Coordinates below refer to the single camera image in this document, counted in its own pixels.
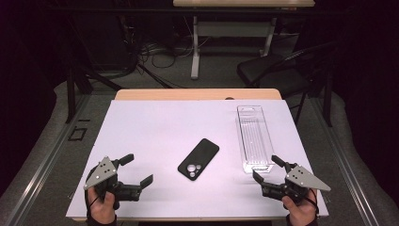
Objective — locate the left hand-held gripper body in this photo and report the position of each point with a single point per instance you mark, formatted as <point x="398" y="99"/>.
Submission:
<point x="103" y="173"/>

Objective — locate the white board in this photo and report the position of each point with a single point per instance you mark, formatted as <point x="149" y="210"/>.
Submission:
<point x="156" y="132"/>

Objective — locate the person's left hand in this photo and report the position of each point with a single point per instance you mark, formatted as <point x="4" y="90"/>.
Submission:
<point x="102" y="210"/>

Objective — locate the metal floor rail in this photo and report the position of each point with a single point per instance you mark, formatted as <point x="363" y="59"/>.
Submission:
<point x="345" y="163"/>
<point x="40" y="166"/>

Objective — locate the white-legged wooden desk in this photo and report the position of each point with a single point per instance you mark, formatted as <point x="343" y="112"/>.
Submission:
<point x="232" y="29"/>

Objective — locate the clear plastic packaging tray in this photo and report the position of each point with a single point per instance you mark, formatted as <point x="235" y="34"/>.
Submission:
<point x="255" y="141"/>

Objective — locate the black phone case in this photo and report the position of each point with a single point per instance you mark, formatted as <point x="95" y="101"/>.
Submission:
<point x="200" y="155"/>

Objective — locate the person's right hand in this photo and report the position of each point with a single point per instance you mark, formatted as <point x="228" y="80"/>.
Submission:
<point x="301" y="213"/>

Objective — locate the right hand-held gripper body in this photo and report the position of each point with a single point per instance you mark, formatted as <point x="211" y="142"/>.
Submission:
<point x="302" y="179"/>

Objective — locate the black chair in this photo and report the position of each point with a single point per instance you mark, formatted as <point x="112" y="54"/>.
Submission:
<point x="269" y="73"/>

